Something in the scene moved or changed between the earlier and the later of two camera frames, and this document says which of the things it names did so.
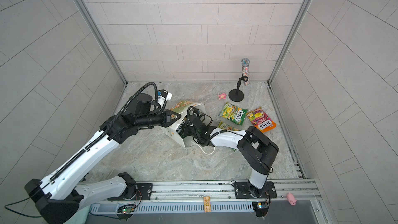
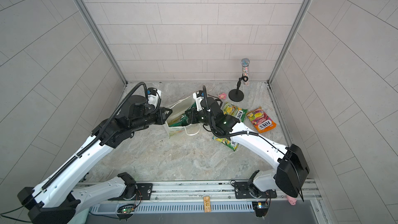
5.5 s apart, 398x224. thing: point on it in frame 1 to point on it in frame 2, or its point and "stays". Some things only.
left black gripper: (168, 121) stays
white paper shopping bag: (197, 114) to (176, 110)
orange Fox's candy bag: (261, 120) stays
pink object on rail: (291, 199) stays
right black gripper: (185, 130) to (193, 117)
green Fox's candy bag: (233, 113) stays
